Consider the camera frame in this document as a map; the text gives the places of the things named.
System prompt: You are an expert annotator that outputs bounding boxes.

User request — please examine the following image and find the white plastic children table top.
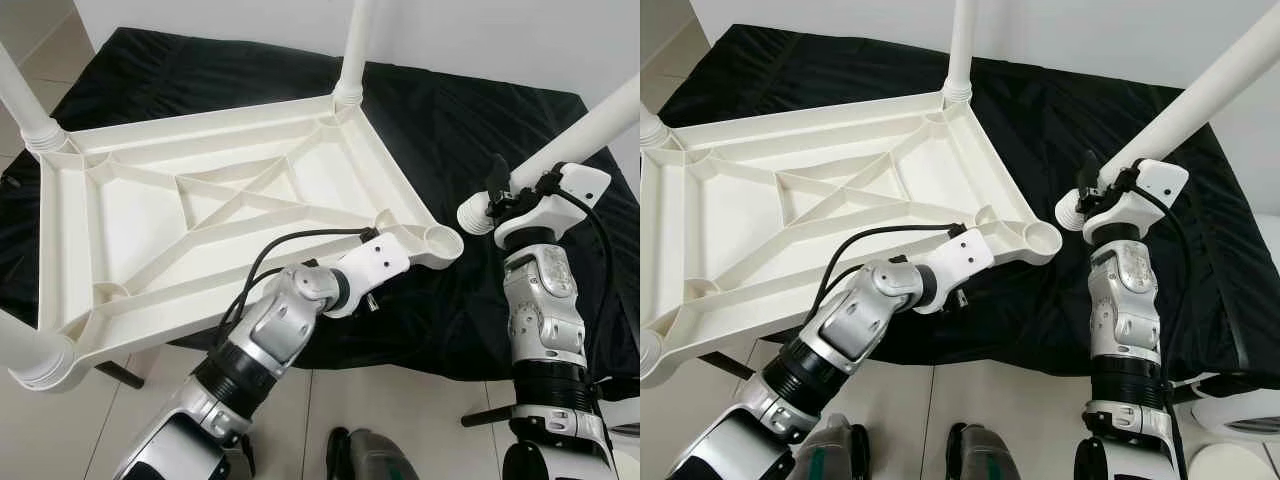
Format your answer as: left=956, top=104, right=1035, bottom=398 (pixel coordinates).
left=640, top=92, right=1063, bottom=389
left=8, top=95, right=466, bottom=393

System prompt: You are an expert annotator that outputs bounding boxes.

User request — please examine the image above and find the black table cloth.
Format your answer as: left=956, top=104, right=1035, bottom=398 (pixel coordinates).
left=0, top=27, right=641, bottom=381
left=655, top=22, right=1280, bottom=379

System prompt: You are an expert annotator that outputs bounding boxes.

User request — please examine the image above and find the grey robot right leg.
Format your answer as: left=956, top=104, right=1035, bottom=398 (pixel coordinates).
left=945, top=422, right=1031, bottom=480
left=328, top=427, right=421, bottom=480

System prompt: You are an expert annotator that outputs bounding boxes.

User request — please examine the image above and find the grey robot leg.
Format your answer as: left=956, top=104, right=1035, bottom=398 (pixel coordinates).
left=800, top=418, right=871, bottom=480
left=945, top=422, right=1031, bottom=480
left=328, top=427, right=421, bottom=480

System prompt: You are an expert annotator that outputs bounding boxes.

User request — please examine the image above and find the white rounded appliance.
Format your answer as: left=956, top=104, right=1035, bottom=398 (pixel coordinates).
left=1255, top=212, right=1280, bottom=291

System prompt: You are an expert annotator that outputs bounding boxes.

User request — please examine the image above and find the grey robot left leg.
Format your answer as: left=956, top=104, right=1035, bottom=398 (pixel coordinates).
left=800, top=418, right=871, bottom=480

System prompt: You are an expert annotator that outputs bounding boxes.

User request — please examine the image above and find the white round base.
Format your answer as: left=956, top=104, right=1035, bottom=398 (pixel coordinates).
left=1190, top=445, right=1280, bottom=480

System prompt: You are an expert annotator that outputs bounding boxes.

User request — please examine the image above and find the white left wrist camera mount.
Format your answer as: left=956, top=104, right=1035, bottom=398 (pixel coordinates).
left=915, top=228, right=996, bottom=313
left=325, top=228, right=413, bottom=319

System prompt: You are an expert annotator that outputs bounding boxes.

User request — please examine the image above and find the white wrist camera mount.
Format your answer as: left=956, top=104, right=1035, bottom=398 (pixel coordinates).
left=915, top=228, right=996, bottom=313
left=493, top=163, right=611, bottom=249
left=1083, top=158, right=1189, bottom=241
left=325, top=228, right=413, bottom=319

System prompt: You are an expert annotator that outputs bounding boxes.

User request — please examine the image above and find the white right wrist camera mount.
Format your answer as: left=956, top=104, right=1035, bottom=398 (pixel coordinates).
left=493, top=163, right=611, bottom=249
left=1083, top=158, right=1189, bottom=241

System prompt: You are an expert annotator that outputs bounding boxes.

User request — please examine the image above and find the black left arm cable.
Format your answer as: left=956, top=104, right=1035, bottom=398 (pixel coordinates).
left=815, top=223, right=969, bottom=321
left=215, top=227, right=379, bottom=346

